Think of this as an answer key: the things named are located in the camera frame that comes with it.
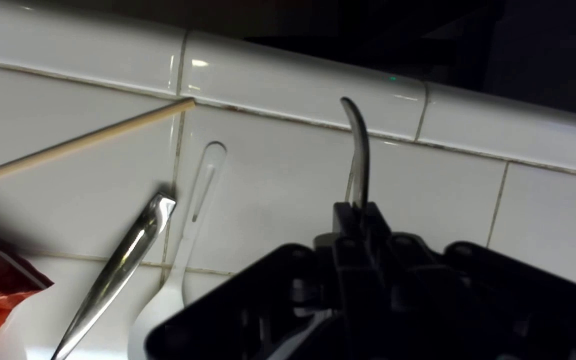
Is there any wooden chopstick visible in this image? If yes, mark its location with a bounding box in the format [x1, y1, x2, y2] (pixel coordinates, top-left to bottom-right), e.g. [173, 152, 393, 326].
[0, 97, 196, 177]

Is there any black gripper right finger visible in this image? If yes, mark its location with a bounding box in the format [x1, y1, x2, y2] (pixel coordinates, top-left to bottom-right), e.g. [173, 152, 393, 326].
[360, 201, 477, 360]

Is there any silver knife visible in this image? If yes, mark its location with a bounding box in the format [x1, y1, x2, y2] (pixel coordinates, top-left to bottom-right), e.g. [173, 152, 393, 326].
[50, 192, 177, 360]

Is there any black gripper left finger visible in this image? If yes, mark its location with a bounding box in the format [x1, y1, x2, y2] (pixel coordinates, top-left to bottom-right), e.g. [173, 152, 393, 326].
[332, 201, 380, 360]

